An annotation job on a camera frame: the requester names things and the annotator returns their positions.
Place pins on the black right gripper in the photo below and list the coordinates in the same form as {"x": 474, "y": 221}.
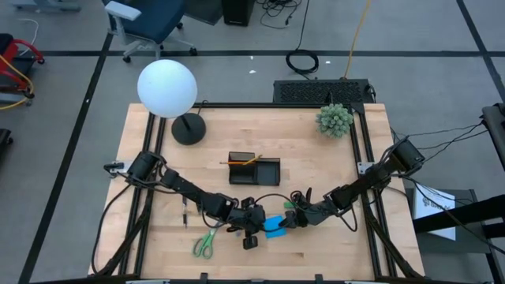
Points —
{"x": 315, "y": 215}

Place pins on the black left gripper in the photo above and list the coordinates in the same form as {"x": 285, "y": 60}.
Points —
{"x": 246, "y": 217}

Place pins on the green sticky note pad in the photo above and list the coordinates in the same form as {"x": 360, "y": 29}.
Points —
{"x": 289, "y": 205}

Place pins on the blue sticky note pad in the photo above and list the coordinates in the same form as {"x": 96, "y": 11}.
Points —
{"x": 276, "y": 233}

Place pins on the black mesh desk organizer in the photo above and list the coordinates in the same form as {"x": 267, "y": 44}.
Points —
{"x": 268, "y": 173}

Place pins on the yellow pencil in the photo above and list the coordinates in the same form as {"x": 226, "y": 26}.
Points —
{"x": 254, "y": 159}

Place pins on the black pen with clear barrel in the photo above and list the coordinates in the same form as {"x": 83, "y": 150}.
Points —
{"x": 185, "y": 219}

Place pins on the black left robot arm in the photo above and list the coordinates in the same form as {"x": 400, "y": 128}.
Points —
{"x": 189, "y": 189}

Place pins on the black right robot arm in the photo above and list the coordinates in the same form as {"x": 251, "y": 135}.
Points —
{"x": 367, "y": 181}

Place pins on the blue office chair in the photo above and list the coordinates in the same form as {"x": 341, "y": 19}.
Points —
{"x": 158, "y": 19}

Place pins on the potted green plant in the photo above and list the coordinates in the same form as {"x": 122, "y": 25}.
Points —
{"x": 334, "y": 120}

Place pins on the black keyboard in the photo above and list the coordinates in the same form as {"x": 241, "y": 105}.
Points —
{"x": 315, "y": 91}

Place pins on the white paper sheet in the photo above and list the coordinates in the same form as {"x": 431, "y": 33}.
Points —
{"x": 434, "y": 221}

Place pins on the white globe table lamp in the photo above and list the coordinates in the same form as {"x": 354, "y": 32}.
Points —
{"x": 165, "y": 87}

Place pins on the black floor box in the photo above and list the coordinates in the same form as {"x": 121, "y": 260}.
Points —
{"x": 238, "y": 12}

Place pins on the black side equipment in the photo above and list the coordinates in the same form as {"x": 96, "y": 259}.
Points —
{"x": 495, "y": 130}

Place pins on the red cart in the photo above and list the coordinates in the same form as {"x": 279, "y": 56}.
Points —
{"x": 12, "y": 47}

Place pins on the grey furniture base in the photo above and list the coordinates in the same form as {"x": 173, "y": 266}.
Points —
{"x": 47, "y": 6}

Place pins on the black aluminium table frame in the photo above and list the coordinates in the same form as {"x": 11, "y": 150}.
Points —
{"x": 276, "y": 105}

